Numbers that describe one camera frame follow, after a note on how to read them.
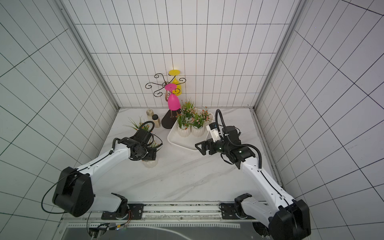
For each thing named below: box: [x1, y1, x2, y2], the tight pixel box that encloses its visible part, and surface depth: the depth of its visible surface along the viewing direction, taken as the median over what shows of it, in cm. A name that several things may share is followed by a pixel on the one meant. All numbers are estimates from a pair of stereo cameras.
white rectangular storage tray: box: [167, 112, 215, 152], surface depth 102 cm
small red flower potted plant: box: [201, 106, 214, 123], surface depth 100 cm
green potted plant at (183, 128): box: [175, 111, 191, 137], surface depth 102 cm
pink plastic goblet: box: [164, 83, 181, 111], surface depth 96 cm
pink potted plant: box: [187, 108, 211, 137], surface depth 100 cm
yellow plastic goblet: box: [169, 69, 182, 96], surface depth 96 cm
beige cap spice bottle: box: [146, 108, 154, 121], surface depth 106 cm
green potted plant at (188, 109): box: [180, 97, 196, 120], surface depth 102 cm
